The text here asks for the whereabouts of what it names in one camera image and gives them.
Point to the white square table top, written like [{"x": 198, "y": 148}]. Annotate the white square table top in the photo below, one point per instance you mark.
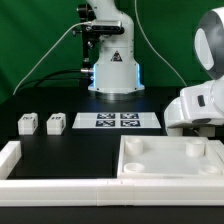
[{"x": 163, "y": 157}]

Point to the white left wall bar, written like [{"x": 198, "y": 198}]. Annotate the white left wall bar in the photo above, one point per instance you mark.
[{"x": 9, "y": 156}]

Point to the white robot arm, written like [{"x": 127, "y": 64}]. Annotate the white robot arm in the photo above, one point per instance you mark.
[{"x": 116, "y": 73}]

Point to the green backdrop curtain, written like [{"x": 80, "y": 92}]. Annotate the green backdrop curtain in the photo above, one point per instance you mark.
[{"x": 32, "y": 39}]

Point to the white sheet with tags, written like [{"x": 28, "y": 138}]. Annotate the white sheet with tags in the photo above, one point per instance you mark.
[{"x": 126, "y": 120}]

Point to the white front wall bar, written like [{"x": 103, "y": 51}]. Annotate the white front wall bar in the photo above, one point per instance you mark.
[{"x": 112, "y": 192}]

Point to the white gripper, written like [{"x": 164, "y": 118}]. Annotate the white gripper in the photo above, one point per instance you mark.
[{"x": 200, "y": 106}]

